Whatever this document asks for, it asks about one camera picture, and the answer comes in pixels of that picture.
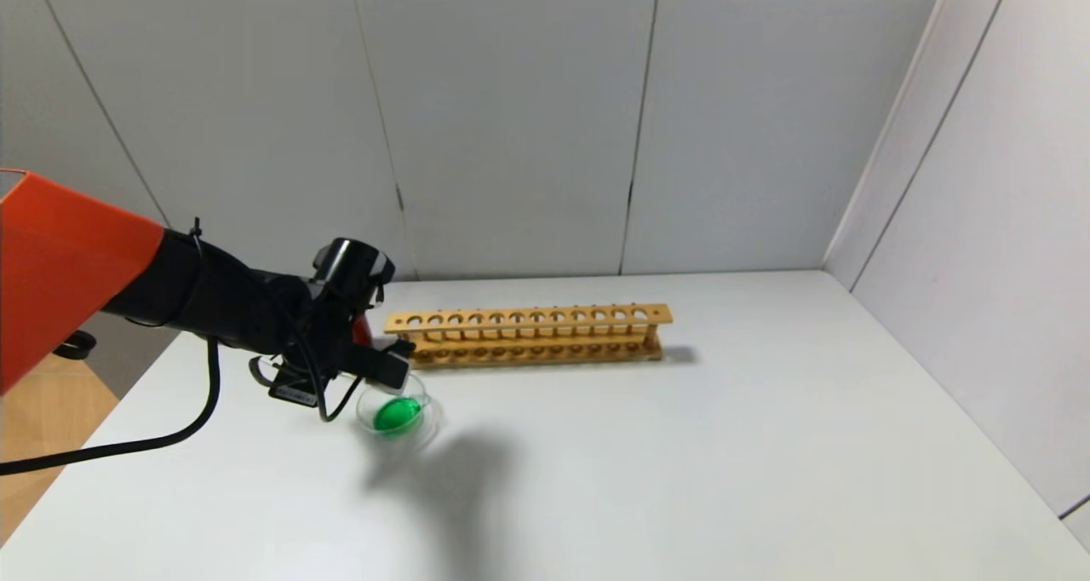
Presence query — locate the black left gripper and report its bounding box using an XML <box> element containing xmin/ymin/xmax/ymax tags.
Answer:
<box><xmin>248</xmin><ymin>354</ymin><xmax>318</xmax><ymax>408</ymax></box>

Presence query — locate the wooden test tube rack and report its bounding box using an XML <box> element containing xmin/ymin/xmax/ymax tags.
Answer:
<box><xmin>385</xmin><ymin>303</ymin><xmax>674</xmax><ymax>371</ymax></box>

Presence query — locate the clear glass beaker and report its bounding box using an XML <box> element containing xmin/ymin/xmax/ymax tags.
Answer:
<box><xmin>356</xmin><ymin>372</ymin><xmax>446</xmax><ymax>454</ymax></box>

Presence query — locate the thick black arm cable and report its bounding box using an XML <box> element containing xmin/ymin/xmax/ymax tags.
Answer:
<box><xmin>0</xmin><ymin>337</ymin><xmax>221</xmax><ymax>478</ymax></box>

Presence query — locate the thin black camera cable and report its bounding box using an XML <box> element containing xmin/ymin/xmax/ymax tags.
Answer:
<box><xmin>251</xmin><ymin>342</ymin><xmax>369</xmax><ymax>423</ymax></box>

